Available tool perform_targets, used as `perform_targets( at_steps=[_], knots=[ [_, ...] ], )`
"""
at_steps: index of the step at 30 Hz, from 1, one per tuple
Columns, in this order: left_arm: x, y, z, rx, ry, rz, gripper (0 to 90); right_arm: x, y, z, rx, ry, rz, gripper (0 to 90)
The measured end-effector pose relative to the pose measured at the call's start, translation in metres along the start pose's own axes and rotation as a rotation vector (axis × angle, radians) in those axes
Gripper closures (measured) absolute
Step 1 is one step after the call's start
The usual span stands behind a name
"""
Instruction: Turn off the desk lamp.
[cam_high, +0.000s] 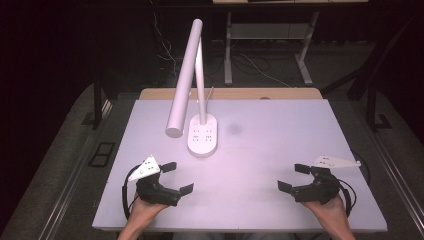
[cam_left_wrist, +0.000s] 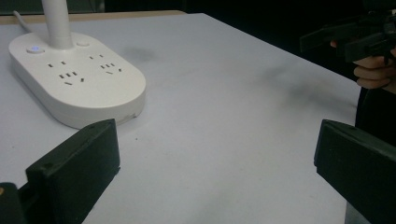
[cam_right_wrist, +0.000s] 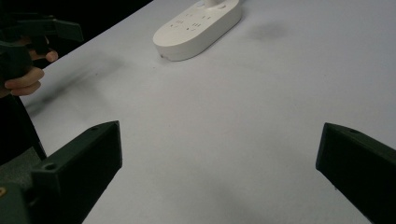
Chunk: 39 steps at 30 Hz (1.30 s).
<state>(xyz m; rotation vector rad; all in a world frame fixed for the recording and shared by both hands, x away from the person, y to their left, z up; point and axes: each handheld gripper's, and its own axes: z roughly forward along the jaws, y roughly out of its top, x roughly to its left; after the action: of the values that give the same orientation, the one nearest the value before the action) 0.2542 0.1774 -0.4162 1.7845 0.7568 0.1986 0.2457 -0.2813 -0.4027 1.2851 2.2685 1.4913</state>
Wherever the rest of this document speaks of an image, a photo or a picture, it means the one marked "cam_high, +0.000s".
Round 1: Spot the person's left hand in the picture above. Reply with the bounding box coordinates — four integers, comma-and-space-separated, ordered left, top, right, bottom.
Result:
128, 198, 169, 225

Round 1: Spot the metal floor rail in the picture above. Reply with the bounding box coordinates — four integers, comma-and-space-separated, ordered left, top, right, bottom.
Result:
35, 99, 113, 240
369, 132, 424, 229

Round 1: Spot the black metal stand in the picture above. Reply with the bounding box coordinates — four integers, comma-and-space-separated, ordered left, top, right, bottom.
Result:
81, 75, 105, 131
365, 82, 393, 132

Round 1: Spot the thin white hanging cable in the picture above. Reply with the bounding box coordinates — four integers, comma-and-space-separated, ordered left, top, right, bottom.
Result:
148, 0, 179, 78

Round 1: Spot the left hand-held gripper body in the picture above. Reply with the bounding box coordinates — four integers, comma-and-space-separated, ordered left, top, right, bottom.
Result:
127, 155, 183, 207

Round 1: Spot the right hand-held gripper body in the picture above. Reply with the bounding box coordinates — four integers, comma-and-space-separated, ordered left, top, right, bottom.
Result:
289, 154, 362, 205

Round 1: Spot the grey metal desk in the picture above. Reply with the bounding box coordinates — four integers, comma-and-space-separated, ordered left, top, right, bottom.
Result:
212, 0, 370, 87

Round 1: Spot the white floor cable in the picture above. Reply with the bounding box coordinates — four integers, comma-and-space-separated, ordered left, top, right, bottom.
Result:
239, 52, 292, 89

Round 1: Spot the white desk lamp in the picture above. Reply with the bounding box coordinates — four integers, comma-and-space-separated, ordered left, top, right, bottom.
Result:
165, 18, 219, 159

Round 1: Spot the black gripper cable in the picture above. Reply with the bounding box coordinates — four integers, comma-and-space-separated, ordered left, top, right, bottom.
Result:
121, 164, 143, 221
337, 178, 358, 219

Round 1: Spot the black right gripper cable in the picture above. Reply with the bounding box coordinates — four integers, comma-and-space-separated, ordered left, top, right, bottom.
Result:
337, 178, 358, 219

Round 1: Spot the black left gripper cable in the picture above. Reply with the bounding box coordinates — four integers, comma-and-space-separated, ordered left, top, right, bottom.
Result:
121, 164, 143, 221

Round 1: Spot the person's right hand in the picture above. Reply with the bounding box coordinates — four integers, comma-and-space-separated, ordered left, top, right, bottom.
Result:
301, 195, 350, 225

